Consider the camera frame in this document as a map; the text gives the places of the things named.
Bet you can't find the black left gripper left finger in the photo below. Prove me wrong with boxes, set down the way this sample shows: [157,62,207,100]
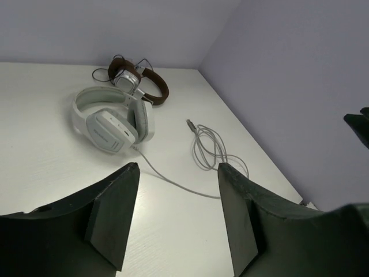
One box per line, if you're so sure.
[1,163,140,276]

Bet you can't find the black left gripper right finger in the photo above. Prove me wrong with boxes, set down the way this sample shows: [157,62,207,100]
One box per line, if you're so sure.
[217,163,368,276]

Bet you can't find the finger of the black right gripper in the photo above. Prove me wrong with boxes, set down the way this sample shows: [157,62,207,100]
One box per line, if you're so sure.
[344,107,369,148]

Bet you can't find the white over-ear headphones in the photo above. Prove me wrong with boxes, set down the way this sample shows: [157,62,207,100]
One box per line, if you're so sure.
[71,87,155,154]

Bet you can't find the brown silver headphones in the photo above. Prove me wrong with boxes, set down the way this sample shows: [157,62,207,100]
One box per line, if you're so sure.
[108,55,170,106]

